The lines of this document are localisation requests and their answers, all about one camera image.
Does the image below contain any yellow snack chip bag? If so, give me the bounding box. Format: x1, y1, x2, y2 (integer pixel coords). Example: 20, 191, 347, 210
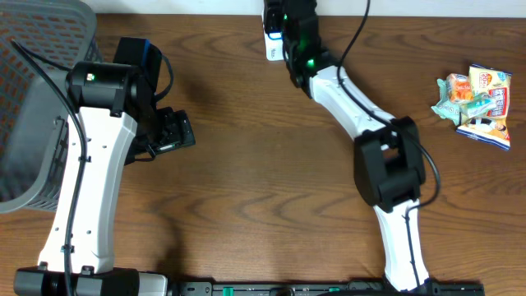
456, 64, 513, 150

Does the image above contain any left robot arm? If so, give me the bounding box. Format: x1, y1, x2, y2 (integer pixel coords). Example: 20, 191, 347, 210
13, 37, 196, 296

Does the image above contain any white barcode scanner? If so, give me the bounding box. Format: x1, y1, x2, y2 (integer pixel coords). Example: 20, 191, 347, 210
264, 33, 284, 62

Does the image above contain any teal tissue pack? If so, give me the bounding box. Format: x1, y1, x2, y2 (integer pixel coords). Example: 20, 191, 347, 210
460, 93, 496, 118

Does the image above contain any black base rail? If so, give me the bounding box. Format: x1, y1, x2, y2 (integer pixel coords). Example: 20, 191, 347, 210
167, 280, 485, 296

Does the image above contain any grey plastic mesh basket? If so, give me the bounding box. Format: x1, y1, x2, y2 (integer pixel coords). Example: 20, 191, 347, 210
1, 0, 103, 213

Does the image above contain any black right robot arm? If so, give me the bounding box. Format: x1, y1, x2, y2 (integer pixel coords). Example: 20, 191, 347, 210
261, 0, 429, 292

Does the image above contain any orange tissue pack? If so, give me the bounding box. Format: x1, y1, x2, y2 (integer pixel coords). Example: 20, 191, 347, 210
446, 73, 473, 104

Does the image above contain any mint green wipes pack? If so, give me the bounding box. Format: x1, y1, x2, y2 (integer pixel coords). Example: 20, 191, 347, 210
431, 79, 461, 126

